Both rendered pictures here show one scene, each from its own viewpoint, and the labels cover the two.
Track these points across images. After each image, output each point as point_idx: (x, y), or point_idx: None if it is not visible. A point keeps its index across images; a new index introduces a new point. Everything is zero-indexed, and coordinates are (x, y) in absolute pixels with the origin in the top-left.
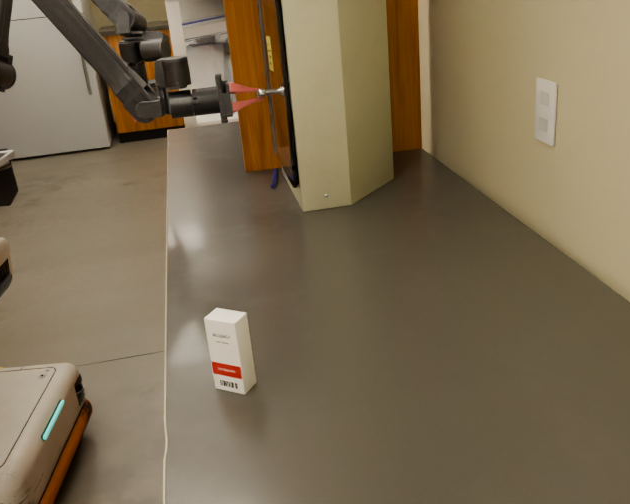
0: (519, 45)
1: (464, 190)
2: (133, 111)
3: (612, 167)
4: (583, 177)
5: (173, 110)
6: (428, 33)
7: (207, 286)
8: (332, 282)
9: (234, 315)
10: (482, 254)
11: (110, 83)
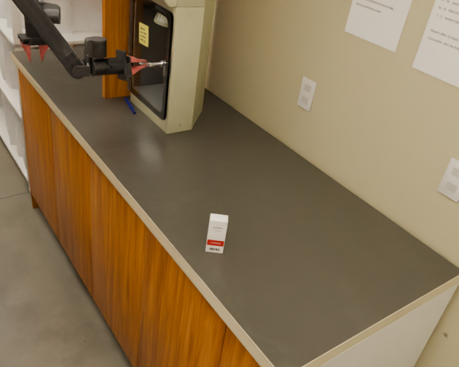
0: (291, 55)
1: (245, 121)
2: (71, 71)
3: (346, 130)
4: (326, 130)
5: (96, 72)
6: (213, 20)
7: (151, 188)
8: (217, 184)
9: (224, 217)
10: (278, 165)
11: (57, 52)
